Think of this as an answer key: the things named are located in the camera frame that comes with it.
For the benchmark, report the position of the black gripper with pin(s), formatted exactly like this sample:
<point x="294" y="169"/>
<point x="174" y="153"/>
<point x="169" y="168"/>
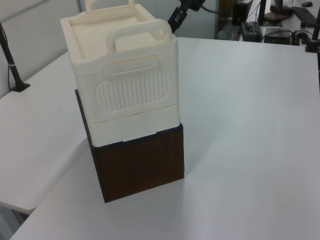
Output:
<point x="192" y="3"/>

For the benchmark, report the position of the cream plastic cabinet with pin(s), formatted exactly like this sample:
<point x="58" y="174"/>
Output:
<point x="130" y="95"/>

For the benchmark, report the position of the black computer box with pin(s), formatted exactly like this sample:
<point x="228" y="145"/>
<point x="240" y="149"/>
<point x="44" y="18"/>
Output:
<point x="241" y="12"/>

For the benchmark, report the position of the black device with green parts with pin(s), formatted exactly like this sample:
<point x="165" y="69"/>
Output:
<point x="252" y="31"/>

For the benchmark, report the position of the black monitor stand pole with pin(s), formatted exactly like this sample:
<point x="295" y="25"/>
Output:
<point x="262" y="10"/>

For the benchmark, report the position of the brown wooden monitor base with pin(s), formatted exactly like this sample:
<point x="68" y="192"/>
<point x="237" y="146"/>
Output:
<point x="273" y="18"/>

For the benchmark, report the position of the black electronics box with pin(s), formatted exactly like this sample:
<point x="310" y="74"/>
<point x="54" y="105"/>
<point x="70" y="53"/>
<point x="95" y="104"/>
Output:
<point x="278" y="36"/>

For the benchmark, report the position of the black keyboard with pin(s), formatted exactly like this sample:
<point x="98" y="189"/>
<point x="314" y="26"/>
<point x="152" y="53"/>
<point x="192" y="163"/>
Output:
<point x="305" y="15"/>

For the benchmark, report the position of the black computer mouse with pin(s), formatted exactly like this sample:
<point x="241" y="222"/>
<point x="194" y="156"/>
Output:
<point x="307" y="3"/>

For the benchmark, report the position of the black desk clamp stand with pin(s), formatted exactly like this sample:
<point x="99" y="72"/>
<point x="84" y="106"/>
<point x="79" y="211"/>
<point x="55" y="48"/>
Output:
<point x="312" y="42"/>

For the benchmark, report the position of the dark brown wooden drawer box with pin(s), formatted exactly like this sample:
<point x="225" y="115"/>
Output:
<point x="140" y="165"/>

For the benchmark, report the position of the black clamped pole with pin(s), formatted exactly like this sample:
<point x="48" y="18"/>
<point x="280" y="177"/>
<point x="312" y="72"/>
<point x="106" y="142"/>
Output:
<point x="16" y="75"/>

